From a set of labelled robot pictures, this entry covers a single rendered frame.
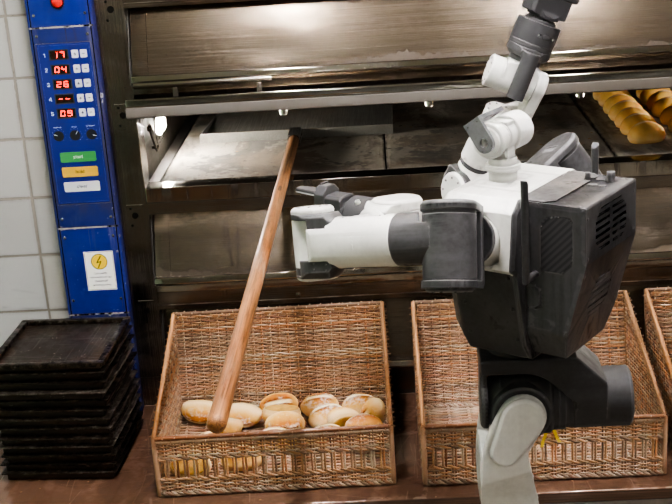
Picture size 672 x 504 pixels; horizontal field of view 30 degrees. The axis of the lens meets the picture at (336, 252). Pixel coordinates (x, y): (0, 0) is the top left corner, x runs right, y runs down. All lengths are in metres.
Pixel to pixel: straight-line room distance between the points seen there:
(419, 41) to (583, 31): 0.39
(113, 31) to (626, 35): 1.23
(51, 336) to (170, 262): 0.36
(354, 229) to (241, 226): 1.13
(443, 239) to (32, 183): 1.48
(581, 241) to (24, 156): 1.61
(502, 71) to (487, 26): 0.59
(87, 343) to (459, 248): 1.29
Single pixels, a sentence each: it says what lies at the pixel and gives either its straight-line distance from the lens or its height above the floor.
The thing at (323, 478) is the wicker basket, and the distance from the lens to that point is 2.91.
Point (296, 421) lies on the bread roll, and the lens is 3.11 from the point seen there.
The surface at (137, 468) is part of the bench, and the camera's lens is 3.11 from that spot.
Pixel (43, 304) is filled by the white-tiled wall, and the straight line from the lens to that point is 3.36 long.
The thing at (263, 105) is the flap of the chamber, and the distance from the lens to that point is 2.96.
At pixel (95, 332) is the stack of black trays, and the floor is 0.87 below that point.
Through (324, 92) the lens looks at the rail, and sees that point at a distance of 2.95.
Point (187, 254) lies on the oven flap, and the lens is 3.23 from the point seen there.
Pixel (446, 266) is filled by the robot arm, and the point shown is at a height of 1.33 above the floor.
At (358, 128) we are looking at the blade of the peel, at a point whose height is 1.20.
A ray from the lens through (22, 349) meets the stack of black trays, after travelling 3.11.
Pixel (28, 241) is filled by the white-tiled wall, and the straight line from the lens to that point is 3.31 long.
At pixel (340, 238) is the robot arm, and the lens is 2.12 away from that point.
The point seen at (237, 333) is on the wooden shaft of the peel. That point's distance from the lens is 2.16.
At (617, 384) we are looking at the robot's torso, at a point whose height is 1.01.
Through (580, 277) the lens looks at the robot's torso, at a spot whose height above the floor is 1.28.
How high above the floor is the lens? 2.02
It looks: 19 degrees down
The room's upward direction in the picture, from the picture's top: 4 degrees counter-clockwise
